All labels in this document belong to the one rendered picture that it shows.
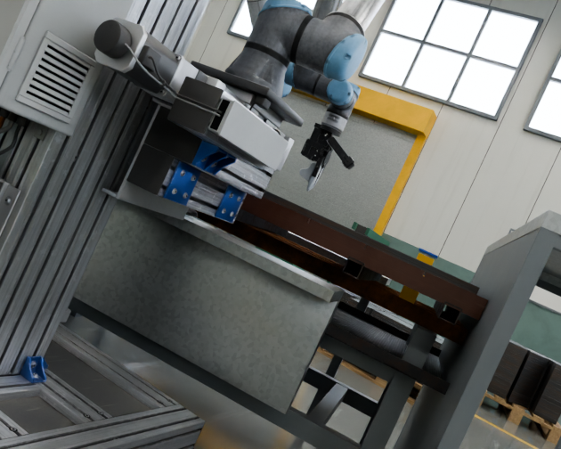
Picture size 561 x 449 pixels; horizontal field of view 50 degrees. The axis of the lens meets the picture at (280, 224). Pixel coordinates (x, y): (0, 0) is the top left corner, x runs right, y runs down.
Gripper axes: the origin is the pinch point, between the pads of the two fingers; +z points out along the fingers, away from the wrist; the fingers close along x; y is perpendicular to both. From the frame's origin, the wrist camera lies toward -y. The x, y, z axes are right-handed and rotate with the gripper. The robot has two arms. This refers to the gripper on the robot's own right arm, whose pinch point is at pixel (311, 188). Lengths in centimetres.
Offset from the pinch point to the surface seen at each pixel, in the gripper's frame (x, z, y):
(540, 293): -790, -2, -235
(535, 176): -818, -166, -159
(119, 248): 22, 41, 42
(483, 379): 55, 22, -62
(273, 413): 16, 65, -21
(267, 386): 26, 56, -17
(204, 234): 38.5, 23.3, 13.7
